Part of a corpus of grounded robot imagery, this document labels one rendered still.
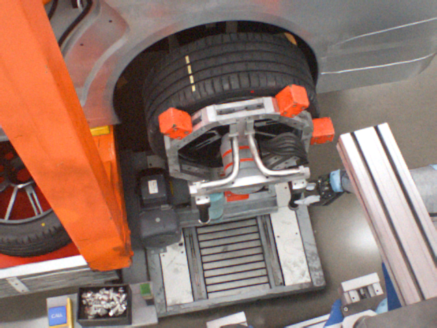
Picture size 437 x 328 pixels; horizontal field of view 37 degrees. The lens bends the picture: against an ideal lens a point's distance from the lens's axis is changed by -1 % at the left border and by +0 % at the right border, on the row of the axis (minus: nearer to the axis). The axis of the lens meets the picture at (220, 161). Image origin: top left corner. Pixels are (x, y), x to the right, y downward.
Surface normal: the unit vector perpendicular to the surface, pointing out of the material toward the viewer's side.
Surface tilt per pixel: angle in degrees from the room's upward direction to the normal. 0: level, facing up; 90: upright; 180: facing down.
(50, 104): 90
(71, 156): 90
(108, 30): 90
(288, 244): 0
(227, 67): 4
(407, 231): 0
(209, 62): 14
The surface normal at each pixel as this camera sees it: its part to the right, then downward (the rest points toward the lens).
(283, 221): 0.00, -0.44
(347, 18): 0.17, 0.89
